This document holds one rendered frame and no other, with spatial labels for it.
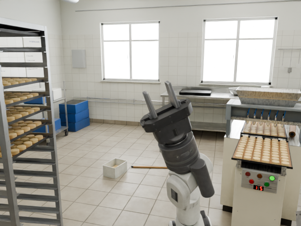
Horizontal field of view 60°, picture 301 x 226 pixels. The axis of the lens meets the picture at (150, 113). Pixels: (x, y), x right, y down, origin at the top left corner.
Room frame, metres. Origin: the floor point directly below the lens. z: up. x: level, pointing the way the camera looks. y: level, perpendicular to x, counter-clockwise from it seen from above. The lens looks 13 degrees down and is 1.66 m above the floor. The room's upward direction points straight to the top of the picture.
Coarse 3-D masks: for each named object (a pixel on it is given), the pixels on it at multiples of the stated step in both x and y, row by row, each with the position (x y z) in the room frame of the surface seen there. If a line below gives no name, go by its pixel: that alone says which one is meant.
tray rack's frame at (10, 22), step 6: (0, 18) 1.24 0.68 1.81; (6, 18) 1.28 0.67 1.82; (0, 24) 1.27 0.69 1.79; (6, 24) 1.28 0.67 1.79; (12, 24) 1.32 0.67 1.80; (18, 24) 1.37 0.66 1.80; (24, 24) 1.42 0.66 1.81; (30, 24) 1.48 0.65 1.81; (36, 24) 1.54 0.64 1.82; (24, 30) 1.64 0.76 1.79; (30, 30) 1.63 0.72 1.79; (36, 30) 1.63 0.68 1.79; (42, 30) 1.60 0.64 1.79
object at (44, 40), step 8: (48, 56) 1.64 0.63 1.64; (48, 64) 1.64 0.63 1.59; (48, 72) 1.63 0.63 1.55; (48, 88) 1.62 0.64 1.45; (48, 104) 1.62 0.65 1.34; (48, 112) 1.62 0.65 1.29; (56, 152) 1.64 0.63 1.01; (56, 160) 1.63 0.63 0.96; (56, 168) 1.63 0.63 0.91; (56, 176) 1.62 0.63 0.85; (56, 192) 1.62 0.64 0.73; (56, 216) 1.62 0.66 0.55
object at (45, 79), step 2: (28, 78) 1.63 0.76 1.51; (36, 78) 1.63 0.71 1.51; (38, 78) 1.63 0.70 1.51; (40, 78) 1.62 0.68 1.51; (42, 78) 1.62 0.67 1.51; (44, 78) 1.62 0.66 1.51; (46, 78) 1.62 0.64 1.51; (48, 78) 1.62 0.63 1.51; (44, 80) 1.62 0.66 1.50; (46, 80) 1.62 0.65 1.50; (48, 80) 1.62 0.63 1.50; (42, 82) 1.60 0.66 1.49; (44, 82) 1.60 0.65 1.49; (46, 82) 1.59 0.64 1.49
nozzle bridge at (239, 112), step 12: (228, 108) 2.50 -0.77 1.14; (240, 108) 2.54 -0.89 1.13; (252, 108) 2.49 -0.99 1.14; (264, 108) 2.37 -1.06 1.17; (276, 108) 2.33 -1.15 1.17; (288, 108) 2.30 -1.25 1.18; (300, 108) 2.30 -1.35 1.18; (228, 120) 2.60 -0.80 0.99; (252, 120) 2.44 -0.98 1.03; (264, 120) 2.40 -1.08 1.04; (288, 120) 2.36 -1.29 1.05; (300, 120) 2.32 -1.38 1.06; (228, 132) 2.60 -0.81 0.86; (300, 132) 2.39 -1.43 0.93
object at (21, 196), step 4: (0, 196) 1.66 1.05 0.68; (4, 196) 1.66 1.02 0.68; (20, 196) 1.65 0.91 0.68; (24, 196) 1.65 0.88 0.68; (28, 196) 1.65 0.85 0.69; (32, 196) 1.64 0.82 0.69; (36, 196) 1.64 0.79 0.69; (40, 196) 1.63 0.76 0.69; (44, 196) 1.63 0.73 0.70; (48, 196) 1.63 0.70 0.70; (52, 196) 1.62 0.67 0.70; (56, 196) 1.62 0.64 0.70; (40, 200) 1.61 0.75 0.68; (44, 200) 1.61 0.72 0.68; (48, 200) 1.61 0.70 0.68; (52, 200) 1.61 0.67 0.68; (56, 200) 1.61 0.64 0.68
